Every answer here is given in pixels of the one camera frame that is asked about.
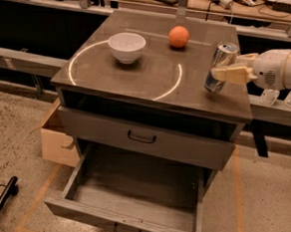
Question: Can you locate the white ceramic bowl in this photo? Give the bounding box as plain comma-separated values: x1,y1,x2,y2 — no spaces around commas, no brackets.
108,33,146,64

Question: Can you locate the grey drawer cabinet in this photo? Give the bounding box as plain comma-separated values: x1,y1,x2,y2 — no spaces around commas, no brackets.
51,10,252,185

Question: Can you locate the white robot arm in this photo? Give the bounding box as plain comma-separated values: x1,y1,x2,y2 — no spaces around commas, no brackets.
210,49,291,91

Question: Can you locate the cardboard box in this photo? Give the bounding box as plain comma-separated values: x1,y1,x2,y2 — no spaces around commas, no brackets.
33,99,80,167

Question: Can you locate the orange fruit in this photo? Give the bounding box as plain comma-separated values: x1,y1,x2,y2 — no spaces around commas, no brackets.
168,26,190,49

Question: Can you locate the black drawer handle upper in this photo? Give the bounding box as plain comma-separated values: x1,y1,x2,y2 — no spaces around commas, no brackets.
127,129,156,144

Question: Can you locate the grey open lower drawer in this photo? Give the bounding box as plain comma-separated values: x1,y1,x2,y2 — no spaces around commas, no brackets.
46,143,204,232

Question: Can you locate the white power adapter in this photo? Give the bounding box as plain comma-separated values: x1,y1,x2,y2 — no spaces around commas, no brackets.
216,0,233,10

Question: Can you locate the silver blue redbull can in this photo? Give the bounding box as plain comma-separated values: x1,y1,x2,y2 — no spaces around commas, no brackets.
204,42,240,93

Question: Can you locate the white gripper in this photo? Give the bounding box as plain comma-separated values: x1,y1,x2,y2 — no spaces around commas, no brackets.
210,49,291,91

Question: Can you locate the clear plastic bottle left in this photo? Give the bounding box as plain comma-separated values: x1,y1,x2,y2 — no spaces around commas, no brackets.
259,89,280,106

